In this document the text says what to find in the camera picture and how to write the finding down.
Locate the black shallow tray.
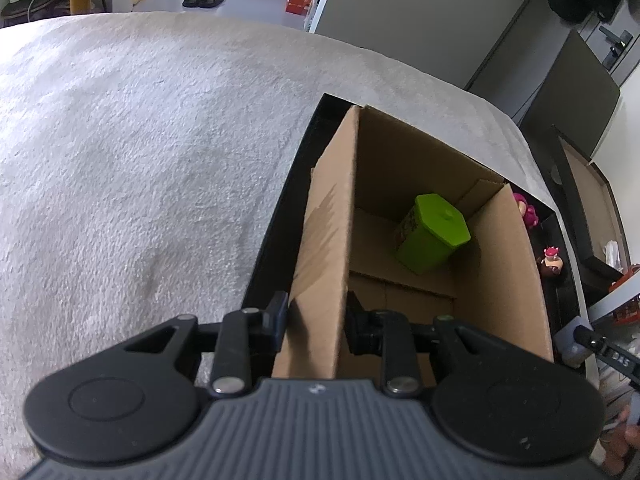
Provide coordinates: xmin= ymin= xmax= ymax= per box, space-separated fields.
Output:
xmin=240 ymin=92 xmax=589 ymax=382

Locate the pink bear toy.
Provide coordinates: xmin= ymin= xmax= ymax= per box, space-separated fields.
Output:
xmin=512 ymin=192 xmax=539 ymax=231

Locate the green hexagonal container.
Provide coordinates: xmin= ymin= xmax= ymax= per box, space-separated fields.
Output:
xmin=394 ymin=193 xmax=471 ymax=276

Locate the black door handle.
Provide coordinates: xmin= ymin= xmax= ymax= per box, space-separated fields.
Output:
xmin=598 ymin=25 xmax=634 ymax=67

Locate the grey entrance door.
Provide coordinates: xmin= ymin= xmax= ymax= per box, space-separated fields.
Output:
xmin=575 ymin=0 xmax=640 ymax=92

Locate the brown cardboard box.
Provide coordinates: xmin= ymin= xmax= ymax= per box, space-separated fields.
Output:
xmin=272 ymin=105 xmax=555 ymax=381

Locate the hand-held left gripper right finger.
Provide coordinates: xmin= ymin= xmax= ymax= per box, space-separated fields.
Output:
xmin=345 ymin=290 xmax=505 ymax=395

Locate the white tissue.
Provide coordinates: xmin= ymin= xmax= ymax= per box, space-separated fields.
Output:
xmin=602 ymin=240 xmax=626 ymax=267

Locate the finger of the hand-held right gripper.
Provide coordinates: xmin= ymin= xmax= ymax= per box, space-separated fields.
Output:
xmin=554 ymin=317 xmax=600 ymax=367

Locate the white-edged black desk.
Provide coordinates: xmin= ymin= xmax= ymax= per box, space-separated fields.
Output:
xmin=587 ymin=274 xmax=640 ymax=325

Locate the person's right hand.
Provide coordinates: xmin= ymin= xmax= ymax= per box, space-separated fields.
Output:
xmin=599 ymin=402 xmax=640 ymax=477

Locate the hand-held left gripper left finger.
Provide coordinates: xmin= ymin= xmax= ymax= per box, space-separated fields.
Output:
xmin=122 ymin=291 xmax=290 ymax=395

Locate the white fluffy blanket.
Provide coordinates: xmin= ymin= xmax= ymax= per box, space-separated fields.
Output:
xmin=0 ymin=10 xmax=590 ymax=480

